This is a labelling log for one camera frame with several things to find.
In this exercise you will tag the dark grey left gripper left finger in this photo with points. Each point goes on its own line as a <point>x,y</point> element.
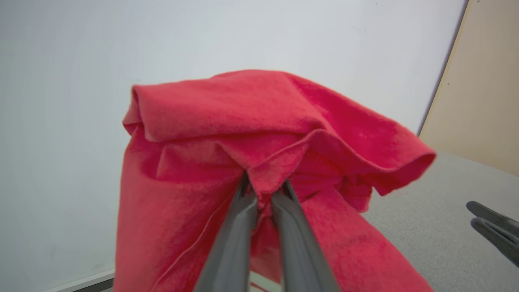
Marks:
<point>233,243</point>

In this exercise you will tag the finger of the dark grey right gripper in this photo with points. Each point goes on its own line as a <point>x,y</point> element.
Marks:
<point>500,241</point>
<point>492,214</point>

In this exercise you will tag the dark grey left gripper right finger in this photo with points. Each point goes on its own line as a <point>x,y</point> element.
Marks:
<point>298,251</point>

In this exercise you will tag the red garment with white stripe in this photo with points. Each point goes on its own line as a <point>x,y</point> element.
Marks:
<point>227,121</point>

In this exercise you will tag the white wall baseboard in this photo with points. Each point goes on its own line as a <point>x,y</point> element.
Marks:
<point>81,282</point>

